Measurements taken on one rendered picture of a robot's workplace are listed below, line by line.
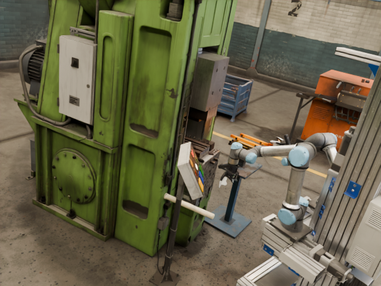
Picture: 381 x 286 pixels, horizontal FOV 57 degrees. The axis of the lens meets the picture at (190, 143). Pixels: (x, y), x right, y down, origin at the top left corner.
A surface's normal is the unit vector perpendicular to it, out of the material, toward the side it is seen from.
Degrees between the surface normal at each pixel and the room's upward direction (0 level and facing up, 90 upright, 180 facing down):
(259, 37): 90
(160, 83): 89
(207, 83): 90
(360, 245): 90
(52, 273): 0
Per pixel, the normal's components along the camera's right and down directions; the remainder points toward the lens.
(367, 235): -0.74, 0.17
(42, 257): 0.15, -0.90
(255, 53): -0.54, 0.26
